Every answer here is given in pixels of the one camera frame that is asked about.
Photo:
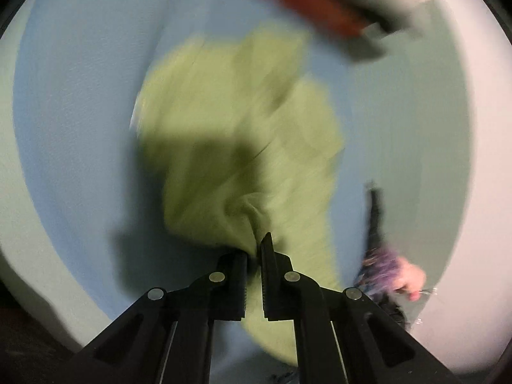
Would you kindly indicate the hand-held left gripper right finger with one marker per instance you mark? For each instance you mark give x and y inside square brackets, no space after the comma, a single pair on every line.
[272,288]

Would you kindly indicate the green bed sheet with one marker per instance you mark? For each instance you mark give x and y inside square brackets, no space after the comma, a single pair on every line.
[420,128]

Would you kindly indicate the red box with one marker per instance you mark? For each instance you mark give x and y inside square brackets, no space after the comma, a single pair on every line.
[312,4]

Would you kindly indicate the pink purple plush toy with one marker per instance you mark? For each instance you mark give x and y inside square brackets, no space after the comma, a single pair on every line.
[408,278]

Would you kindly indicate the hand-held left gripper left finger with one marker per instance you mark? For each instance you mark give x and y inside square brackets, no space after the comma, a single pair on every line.
[236,288]

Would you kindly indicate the green shirt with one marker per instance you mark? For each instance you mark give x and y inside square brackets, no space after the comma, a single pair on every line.
[240,128]

